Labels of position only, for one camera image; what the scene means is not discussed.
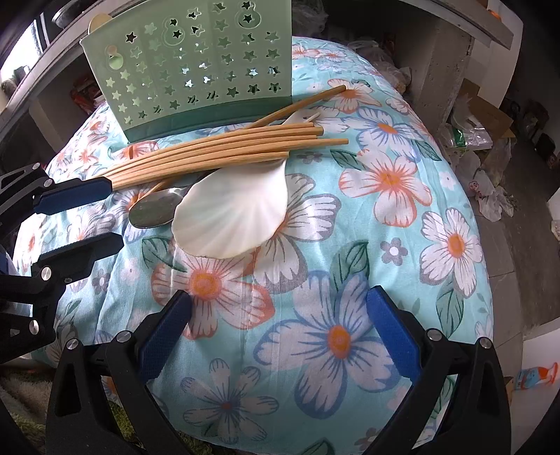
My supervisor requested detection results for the metal spoon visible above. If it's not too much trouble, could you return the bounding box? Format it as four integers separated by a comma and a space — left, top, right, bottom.
128, 184, 189, 229

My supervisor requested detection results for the orange blue plastic packet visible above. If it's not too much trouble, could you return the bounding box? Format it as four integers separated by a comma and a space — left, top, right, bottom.
514, 363, 560, 390

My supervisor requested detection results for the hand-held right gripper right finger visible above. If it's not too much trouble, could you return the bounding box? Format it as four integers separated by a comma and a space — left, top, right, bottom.
366, 284, 513, 455

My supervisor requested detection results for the dark plastic bag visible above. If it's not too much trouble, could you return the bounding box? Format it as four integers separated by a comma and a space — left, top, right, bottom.
291, 0, 329, 40

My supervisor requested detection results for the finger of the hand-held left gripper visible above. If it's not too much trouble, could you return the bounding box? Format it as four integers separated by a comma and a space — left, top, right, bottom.
0, 163, 114, 232
0, 233, 125, 364

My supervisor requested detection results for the green shaggy mat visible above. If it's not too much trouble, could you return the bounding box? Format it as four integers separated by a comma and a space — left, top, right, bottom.
0, 365, 141, 455

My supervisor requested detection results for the grey kitchen counter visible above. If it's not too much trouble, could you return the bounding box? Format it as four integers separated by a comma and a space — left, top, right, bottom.
394, 0, 526, 127

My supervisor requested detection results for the clear green-printed plastic bag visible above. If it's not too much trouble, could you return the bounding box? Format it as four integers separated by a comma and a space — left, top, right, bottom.
440, 118, 495, 154

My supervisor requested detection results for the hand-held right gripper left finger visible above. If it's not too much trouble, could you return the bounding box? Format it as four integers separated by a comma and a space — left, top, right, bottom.
45, 289, 194, 455

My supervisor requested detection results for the cardboard box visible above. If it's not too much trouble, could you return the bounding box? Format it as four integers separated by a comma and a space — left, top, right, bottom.
455, 79, 517, 141

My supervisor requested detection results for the white red-printed plastic bag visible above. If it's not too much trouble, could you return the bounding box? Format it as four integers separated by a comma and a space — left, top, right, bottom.
466, 166, 517, 222

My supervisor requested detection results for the white shell-shaped scoop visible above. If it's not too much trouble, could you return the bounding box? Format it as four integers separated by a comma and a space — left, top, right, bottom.
170, 158, 289, 260

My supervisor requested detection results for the clear bag of yellow beans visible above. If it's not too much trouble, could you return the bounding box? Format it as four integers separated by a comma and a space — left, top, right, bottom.
372, 48, 414, 95

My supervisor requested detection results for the floral blue blanket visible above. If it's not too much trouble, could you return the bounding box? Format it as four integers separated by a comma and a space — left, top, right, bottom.
11, 37, 495, 455

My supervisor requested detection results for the green star-holed utensil holder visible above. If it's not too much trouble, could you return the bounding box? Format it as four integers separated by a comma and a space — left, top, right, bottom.
79, 0, 294, 144

